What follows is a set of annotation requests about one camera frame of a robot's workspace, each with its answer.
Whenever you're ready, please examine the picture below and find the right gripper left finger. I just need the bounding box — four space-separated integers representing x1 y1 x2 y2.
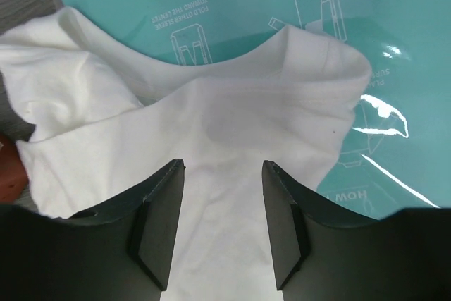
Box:
1 159 185 300

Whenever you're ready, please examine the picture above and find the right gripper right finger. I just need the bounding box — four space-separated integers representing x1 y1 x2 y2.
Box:
262 161 450 300

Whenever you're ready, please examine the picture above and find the white t shirt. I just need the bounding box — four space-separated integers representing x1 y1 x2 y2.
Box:
1 8 371 300

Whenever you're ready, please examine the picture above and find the red brown cube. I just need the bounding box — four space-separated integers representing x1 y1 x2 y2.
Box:
0 134 28 204

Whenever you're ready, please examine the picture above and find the teal cutting board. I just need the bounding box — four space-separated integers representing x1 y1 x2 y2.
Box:
60 0 450 218

